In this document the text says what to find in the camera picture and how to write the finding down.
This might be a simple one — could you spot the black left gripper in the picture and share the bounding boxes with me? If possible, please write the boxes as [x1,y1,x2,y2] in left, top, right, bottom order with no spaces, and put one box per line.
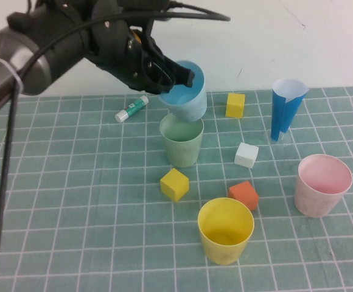
[86,0,195,95]

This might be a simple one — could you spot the blue plastic cup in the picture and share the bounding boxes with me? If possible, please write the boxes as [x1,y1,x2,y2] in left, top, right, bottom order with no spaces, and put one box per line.
[158,60,208,123]

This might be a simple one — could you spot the green plastic cup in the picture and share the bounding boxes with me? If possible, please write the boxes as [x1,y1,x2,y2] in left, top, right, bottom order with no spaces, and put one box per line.
[159,114,204,168]

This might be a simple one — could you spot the pink plastic cup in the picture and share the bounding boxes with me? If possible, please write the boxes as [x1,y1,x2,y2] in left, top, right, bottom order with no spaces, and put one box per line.
[294,154,353,218]

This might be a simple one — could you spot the green white glue stick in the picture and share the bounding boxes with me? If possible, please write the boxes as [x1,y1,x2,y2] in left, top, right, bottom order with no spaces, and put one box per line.
[114,95,150,123]

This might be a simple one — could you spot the yellow cube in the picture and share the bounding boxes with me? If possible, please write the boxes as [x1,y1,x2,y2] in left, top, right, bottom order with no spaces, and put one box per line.
[225,92,246,119]
[159,167,190,203]

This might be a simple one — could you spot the white cube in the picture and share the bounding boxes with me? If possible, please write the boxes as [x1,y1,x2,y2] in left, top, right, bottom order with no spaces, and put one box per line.
[234,142,260,169]

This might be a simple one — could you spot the blue rolled paper cone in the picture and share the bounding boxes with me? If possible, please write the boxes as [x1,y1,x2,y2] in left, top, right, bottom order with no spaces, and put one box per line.
[270,78,309,142]

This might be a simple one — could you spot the orange cube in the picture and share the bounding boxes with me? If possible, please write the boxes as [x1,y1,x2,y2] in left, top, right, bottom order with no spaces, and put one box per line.
[228,180,260,211]

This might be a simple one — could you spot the green checked tablecloth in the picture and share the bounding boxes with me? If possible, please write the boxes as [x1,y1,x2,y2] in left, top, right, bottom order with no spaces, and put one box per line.
[0,86,353,292]

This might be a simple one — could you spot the yellow plastic cup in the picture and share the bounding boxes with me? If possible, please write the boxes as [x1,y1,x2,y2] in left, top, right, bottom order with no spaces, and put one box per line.
[197,197,255,265]

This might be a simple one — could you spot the black cable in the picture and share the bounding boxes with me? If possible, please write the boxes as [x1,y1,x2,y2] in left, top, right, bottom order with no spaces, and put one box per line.
[0,0,232,292]

